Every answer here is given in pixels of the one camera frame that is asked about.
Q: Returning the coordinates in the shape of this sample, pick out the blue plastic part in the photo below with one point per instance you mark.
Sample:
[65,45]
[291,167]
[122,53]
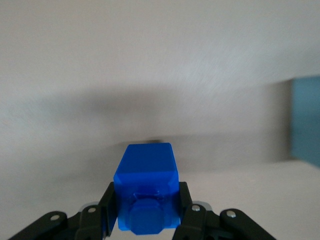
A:
[147,172]

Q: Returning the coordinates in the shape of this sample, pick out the gray square base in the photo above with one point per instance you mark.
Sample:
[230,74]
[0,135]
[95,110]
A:
[306,120]

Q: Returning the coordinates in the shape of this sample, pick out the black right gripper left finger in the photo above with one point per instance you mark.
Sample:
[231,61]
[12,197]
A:
[107,202]

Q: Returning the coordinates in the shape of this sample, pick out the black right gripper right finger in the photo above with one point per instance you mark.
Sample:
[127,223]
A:
[183,200]

